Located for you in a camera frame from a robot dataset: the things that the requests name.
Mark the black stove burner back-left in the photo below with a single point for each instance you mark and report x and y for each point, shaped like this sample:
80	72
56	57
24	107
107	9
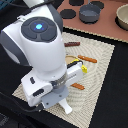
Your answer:
76	2

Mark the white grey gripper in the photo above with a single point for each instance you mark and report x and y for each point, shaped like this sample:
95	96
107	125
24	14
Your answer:
50	88

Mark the beige bowl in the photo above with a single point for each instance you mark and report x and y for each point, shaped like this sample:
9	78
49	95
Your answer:
122	16

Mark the brown toy stove board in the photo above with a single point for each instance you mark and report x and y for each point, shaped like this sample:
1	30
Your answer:
105	26

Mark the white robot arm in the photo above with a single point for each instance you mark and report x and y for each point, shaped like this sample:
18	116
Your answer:
35	40

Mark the grey pot on stove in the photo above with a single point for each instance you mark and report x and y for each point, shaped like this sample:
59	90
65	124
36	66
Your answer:
89	13

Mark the round wooden plate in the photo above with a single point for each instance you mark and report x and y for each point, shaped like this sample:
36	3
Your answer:
70	58

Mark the black stove burner back-right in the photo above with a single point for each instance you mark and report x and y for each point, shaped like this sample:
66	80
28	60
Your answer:
98	3

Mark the yellow toy cheese wedge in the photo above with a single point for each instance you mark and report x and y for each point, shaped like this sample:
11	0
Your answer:
84	69

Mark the toy fork wooden handle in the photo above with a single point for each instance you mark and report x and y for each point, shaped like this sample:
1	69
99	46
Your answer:
78	86

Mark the woven grey placemat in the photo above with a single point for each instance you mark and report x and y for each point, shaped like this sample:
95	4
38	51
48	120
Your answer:
83	102

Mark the toy knife wooden handle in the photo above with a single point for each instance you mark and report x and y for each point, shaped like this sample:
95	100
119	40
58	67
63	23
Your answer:
87	59

